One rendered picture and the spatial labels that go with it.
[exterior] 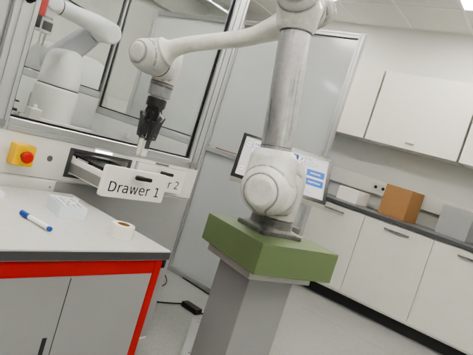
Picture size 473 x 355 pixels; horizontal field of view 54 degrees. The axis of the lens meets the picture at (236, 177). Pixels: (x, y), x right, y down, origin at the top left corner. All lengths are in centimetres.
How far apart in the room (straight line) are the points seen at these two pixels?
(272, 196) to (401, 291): 301
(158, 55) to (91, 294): 81
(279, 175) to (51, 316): 72
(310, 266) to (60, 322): 79
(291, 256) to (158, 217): 86
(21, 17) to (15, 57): 13
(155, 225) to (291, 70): 107
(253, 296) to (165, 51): 89
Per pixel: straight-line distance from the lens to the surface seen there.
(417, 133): 469
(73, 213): 150
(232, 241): 157
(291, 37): 150
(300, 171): 163
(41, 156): 180
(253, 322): 170
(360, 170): 518
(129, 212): 209
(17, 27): 170
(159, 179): 180
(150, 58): 164
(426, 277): 423
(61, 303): 130
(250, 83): 358
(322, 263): 164
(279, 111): 146
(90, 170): 175
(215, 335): 175
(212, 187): 361
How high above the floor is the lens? 113
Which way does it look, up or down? 4 degrees down
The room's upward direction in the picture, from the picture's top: 17 degrees clockwise
